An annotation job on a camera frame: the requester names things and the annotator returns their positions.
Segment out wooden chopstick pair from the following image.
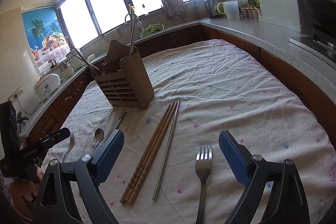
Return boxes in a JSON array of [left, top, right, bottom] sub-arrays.
[[119, 100, 176, 205]]

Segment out steel spoon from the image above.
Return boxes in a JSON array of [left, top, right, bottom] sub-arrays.
[[93, 128, 104, 150]]

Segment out steel chopstick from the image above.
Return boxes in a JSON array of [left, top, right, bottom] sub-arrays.
[[129, 5, 135, 55], [152, 100, 181, 201], [114, 111, 127, 130]]

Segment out chrome kitchen faucet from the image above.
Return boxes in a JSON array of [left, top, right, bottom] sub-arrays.
[[125, 12, 144, 32]]

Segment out person's left hand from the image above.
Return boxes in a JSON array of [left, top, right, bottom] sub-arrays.
[[10, 167, 44, 218]]

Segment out steel fork on left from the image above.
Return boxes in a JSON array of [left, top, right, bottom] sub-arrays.
[[62, 133, 75, 163]]

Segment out steel fork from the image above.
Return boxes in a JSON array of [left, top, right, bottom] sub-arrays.
[[62, 133, 75, 163], [195, 144, 213, 224]]

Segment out white rice cooker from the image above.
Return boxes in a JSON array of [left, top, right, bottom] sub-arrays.
[[34, 73, 60, 102]]

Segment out steel fork on right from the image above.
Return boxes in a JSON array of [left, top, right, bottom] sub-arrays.
[[195, 144, 213, 224]]

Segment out white blender jug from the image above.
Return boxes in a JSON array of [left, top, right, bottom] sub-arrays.
[[59, 61, 76, 79]]

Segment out white electric pot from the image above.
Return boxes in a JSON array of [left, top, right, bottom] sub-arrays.
[[66, 50, 84, 69]]

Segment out lower wooden cabinets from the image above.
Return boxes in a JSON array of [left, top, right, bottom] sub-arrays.
[[26, 25, 335, 145]]

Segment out wooden chopstick in holder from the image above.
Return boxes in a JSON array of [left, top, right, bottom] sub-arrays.
[[71, 47, 89, 62]]

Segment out tropical fruit poster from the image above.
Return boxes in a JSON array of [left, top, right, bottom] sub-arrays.
[[22, 7, 70, 68]]

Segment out wooden utensil holder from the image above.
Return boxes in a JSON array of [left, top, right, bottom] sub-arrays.
[[91, 40, 154, 110]]

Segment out floral white tablecloth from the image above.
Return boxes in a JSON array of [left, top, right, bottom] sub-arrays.
[[64, 40, 335, 223]]

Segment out gas stove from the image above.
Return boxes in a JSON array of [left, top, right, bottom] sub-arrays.
[[289, 24, 335, 64]]

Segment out steel chopstick in holder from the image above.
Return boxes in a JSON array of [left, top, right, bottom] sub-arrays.
[[129, 5, 135, 55]]

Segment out green vegetable colander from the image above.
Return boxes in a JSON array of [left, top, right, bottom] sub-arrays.
[[141, 23, 165, 38]]

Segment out black wok on stove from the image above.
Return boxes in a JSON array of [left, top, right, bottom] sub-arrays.
[[303, 0, 336, 29]]

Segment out white plastic pitcher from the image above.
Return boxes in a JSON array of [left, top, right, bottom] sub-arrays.
[[223, 1, 240, 20]]

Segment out yellow oil bottle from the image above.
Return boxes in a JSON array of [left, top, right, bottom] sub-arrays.
[[247, 0, 257, 9]]

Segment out green mug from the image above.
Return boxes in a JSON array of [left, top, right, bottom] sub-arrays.
[[217, 2, 226, 15]]

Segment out black electric kettle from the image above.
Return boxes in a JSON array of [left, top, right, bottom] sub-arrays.
[[204, 0, 223, 19]]

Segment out knife and utensil rack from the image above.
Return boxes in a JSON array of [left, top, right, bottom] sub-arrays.
[[161, 0, 191, 24]]

